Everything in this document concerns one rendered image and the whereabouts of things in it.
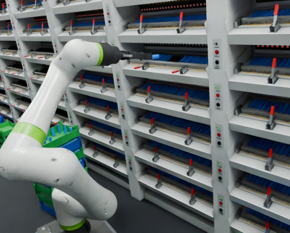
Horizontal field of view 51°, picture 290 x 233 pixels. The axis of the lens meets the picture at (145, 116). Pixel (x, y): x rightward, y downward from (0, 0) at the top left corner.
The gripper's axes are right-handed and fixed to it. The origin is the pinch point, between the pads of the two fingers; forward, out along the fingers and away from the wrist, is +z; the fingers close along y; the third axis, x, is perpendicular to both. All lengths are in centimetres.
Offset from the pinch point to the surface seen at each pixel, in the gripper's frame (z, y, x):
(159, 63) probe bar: 19.5, 9.2, 3.6
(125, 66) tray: 17.8, 34.9, 6.9
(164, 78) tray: 17.4, 3.0, 10.9
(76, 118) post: 27, 106, 53
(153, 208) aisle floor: 35, 23, 99
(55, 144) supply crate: -11, 66, 58
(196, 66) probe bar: 19.8, -14.8, 3.9
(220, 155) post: 24, -30, 44
